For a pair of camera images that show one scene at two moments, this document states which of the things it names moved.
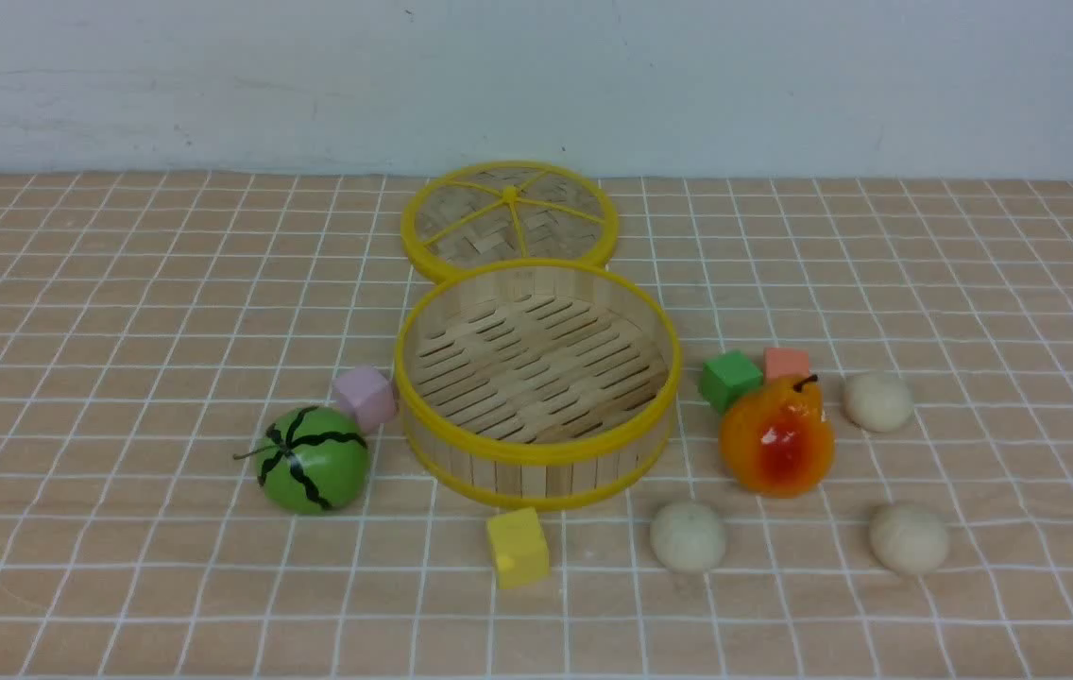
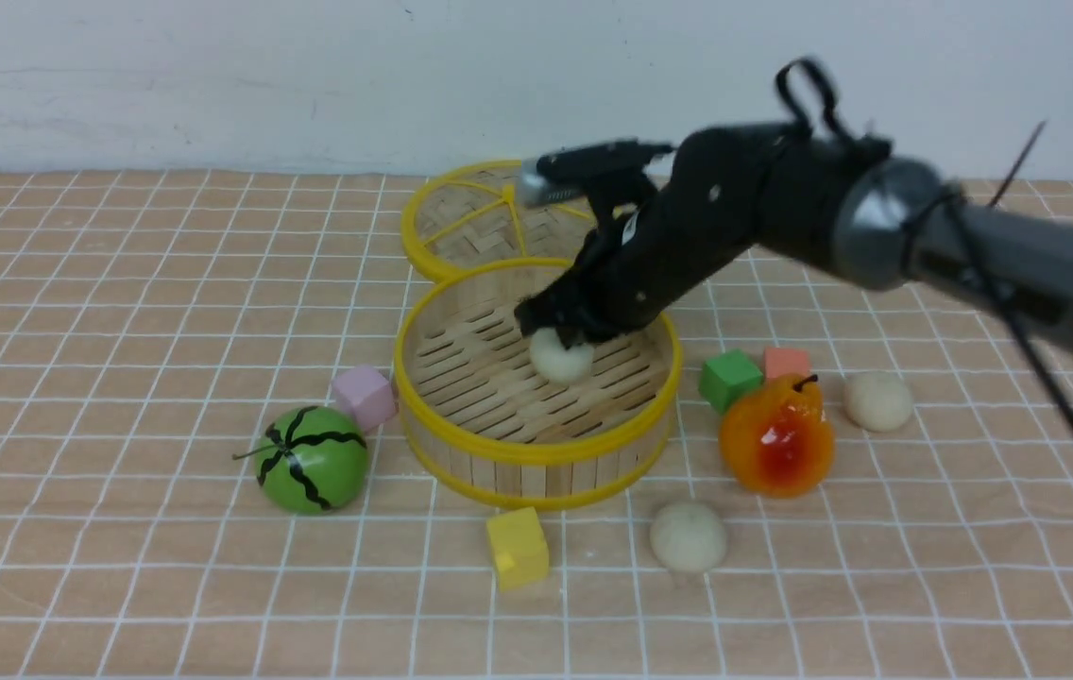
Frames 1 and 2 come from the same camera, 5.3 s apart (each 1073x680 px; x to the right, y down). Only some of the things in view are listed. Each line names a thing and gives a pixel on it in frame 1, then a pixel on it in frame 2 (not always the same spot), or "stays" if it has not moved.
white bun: (688, 536) stays
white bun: (877, 403) stays
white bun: (909, 539) → (553, 362)
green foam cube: (726, 377) stays
